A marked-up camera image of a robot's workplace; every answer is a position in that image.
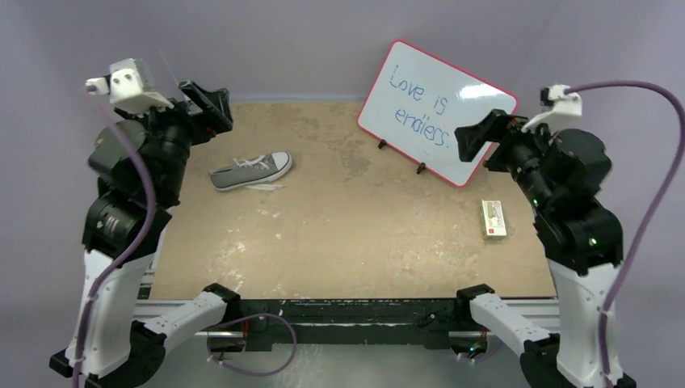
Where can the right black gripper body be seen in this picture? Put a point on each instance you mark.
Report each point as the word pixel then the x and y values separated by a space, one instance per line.
pixel 502 137

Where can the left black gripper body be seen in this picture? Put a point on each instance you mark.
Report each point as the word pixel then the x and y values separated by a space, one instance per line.
pixel 200 125

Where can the grey canvas sneaker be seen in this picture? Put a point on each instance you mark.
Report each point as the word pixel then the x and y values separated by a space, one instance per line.
pixel 232 177

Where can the white shoelace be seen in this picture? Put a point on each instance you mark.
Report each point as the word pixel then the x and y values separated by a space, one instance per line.
pixel 276 165

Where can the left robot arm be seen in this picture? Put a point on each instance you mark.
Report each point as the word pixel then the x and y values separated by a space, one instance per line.
pixel 140 161

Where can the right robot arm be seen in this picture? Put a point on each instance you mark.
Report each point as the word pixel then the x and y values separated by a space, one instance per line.
pixel 559 174

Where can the small white green box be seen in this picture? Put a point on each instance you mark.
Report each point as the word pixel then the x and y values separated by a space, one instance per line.
pixel 492 219

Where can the pink framed whiteboard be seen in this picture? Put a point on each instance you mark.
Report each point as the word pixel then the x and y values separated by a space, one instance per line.
pixel 418 100

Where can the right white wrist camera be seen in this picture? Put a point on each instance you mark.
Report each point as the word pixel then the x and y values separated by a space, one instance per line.
pixel 561 109

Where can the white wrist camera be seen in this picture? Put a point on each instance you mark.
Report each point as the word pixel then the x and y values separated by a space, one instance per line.
pixel 561 109
pixel 129 87

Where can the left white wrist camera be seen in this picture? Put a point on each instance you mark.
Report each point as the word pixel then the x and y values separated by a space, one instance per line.
pixel 129 87

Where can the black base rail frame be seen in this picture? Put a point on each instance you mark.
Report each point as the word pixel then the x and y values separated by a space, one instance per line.
pixel 461 323

